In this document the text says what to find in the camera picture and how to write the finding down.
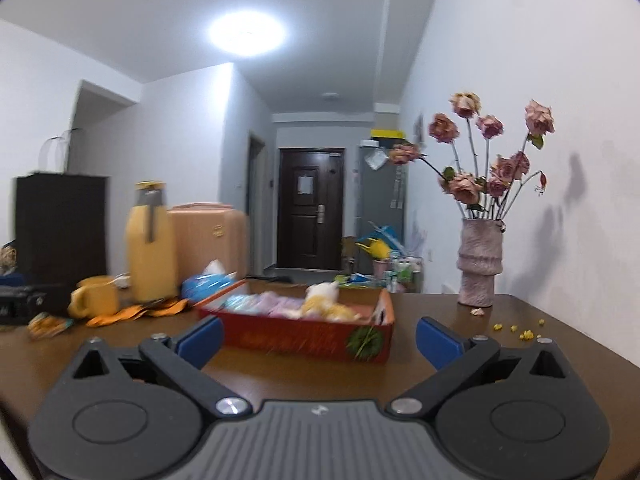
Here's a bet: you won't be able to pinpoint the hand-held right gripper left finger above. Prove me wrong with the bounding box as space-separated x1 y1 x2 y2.
72 316 252 419

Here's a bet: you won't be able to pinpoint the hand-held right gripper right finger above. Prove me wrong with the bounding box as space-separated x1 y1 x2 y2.
384 316 571 417

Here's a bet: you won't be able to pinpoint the purple fluffy cloth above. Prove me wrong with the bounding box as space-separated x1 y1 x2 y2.
260 294 307 318

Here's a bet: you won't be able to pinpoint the red cardboard box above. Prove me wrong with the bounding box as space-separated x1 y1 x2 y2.
194 280 396 365

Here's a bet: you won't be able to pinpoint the yellow and white plush toy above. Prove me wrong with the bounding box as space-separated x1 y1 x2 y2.
299 282 362 322

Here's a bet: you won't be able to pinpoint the blue tissue pack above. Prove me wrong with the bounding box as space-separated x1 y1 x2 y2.
181 260 239 302

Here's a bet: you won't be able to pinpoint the scattered yellow petals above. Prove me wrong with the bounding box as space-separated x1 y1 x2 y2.
492 317 544 341

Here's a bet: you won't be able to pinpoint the pink textured vase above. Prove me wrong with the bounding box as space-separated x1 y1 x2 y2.
457 218 503 307

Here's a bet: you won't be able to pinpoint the peach suitcase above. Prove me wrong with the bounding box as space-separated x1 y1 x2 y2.
167 203 251 286

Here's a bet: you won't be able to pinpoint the yellow thermos jug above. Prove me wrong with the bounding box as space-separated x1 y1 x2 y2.
125 181 179 304

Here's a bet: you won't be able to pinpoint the yellow watering can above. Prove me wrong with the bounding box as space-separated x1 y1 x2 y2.
355 239 394 262

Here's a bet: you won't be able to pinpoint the yellow mug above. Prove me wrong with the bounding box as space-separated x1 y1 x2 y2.
69 276 122 319

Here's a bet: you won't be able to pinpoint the clear biscuit packet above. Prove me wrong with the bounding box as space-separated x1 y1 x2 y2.
27 312 74 339

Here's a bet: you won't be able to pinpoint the grey refrigerator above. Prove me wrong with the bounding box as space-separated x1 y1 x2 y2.
357 146 407 243

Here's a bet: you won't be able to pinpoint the dried pink roses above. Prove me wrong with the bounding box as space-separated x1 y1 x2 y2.
387 91 556 222

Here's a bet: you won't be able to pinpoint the dark brown door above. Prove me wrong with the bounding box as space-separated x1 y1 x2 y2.
277 148 346 270

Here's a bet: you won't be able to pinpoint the black case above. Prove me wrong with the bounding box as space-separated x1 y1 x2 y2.
0 285 67 329

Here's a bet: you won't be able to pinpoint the black paper bag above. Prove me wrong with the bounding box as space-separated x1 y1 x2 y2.
14 129 109 303

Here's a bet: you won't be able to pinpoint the round ceiling lamp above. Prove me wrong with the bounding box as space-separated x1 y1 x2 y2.
209 10 287 57

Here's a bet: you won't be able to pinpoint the orange and brown strap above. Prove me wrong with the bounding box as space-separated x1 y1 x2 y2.
87 297 190 329

